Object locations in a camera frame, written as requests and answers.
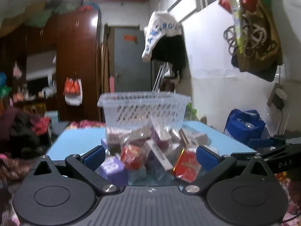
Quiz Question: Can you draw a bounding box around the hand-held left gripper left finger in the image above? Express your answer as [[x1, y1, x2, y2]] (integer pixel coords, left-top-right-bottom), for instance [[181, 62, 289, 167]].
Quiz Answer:
[[22, 145, 119, 195]]

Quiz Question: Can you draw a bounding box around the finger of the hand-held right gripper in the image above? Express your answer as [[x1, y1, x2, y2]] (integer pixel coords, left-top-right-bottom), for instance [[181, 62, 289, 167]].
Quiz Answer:
[[248, 134, 301, 150]]

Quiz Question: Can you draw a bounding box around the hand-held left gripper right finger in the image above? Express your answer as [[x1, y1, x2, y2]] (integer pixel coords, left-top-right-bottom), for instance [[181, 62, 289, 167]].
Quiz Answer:
[[183, 145, 275, 195]]

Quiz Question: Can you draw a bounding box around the clear plastic basket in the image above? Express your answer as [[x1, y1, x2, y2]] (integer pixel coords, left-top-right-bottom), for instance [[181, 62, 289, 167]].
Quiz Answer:
[[97, 91, 192, 130]]

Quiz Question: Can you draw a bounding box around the red gold packet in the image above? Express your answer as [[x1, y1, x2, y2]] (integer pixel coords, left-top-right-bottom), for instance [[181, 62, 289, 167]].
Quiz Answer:
[[173, 149, 202, 182]]

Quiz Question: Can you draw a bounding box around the purple box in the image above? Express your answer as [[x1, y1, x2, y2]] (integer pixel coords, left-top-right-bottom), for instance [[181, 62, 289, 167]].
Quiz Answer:
[[101, 155, 125, 187]]

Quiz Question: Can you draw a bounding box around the blue shopping bag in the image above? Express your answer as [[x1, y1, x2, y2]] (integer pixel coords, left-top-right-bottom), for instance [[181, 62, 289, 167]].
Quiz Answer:
[[223, 109, 267, 146]]

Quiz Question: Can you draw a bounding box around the clear bag of brown snacks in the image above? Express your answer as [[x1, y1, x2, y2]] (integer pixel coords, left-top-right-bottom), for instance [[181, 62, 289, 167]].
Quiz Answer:
[[105, 127, 132, 155]]

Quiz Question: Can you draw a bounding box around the floral blanket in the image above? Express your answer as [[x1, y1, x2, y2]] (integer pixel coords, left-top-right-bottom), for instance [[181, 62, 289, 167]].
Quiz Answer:
[[66, 120, 107, 129]]

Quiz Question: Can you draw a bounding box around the red round snack bag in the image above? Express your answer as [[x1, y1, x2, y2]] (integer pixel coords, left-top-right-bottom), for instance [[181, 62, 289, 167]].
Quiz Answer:
[[121, 144, 148, 170]]

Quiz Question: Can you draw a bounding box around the white long box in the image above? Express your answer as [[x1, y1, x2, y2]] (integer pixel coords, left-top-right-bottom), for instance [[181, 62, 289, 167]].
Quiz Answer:
[[144, 140, 174, 171]]

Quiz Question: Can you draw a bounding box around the maroon packet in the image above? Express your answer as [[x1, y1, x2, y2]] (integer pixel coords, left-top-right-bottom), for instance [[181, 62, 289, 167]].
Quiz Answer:
[[150, 125, 173, 148]]

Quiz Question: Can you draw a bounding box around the light blue box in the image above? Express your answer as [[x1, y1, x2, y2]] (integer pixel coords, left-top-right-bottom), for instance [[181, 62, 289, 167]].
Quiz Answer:
[[44, 110, 60, 123]]

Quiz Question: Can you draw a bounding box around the red white plastic bag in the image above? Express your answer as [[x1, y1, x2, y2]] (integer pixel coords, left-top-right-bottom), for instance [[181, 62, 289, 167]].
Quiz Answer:
[[63, 77, 83, 106]]

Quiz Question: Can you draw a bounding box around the pile of dark clothes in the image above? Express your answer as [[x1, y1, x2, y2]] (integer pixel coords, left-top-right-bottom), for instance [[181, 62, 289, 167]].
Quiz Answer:
[[0, 108, 51, 156]]

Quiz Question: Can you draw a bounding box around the folded metal rack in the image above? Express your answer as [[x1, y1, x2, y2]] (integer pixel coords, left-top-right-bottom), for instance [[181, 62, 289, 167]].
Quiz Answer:
[[152, 62, 173, 93]]

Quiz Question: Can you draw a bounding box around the olive hanging bag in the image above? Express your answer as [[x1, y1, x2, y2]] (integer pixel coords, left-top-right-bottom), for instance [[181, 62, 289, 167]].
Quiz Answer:
[[231, 0, 284, 82]]

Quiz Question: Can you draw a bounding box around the brown wooden wardrobe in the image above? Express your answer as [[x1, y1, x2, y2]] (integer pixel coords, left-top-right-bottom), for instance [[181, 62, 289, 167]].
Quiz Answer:
[[0, 9, 102, 121]]

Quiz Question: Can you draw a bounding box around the grey door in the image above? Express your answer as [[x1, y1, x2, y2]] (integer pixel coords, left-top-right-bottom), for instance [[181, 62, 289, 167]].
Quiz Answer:
[[109, 25, 152, 93]]

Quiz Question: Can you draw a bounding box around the black hanging garment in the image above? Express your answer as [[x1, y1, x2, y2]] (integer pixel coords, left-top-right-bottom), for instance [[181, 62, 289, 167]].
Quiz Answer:
[[151, 35, 188, 83]]

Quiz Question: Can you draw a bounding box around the small white plastic bag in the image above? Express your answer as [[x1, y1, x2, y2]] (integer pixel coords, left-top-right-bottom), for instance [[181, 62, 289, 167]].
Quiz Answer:
[[12, 62, 22, 79]]

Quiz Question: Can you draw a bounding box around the white lettered garment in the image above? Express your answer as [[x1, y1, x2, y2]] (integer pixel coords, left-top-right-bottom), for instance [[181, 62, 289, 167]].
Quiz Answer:
[[141, 11, 184, 62]]

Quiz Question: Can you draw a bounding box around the green cloth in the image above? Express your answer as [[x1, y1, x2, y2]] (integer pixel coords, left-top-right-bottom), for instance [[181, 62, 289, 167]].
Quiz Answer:
[[24, 8, 54, 28]]

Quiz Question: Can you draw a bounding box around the wall power adapter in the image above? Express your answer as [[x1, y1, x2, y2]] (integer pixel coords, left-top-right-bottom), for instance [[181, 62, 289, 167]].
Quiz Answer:
[[266, 83, 289, 110]]

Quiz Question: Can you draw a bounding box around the coiled cable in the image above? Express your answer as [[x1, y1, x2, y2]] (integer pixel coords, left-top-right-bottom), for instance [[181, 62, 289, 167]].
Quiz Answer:
[[223, 16, 269, 57]]

